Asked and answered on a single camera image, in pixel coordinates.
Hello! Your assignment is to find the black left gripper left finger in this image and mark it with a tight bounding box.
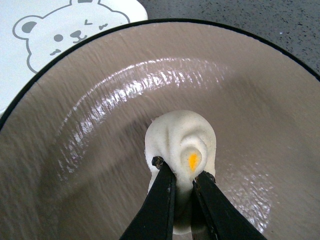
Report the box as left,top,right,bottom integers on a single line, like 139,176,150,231
120,156,176,240

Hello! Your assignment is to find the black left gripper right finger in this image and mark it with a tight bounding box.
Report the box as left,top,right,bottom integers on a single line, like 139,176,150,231
191,171,265,240

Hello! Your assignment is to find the white steamed bun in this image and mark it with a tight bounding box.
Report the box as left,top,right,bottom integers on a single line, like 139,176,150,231
144,110,217,235

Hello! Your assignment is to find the beige plate black rim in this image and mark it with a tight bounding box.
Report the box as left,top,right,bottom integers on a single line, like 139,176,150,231
0,19,320,240

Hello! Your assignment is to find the cream bear print tray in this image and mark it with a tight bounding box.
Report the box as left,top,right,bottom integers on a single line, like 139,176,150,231
0,0,148,114

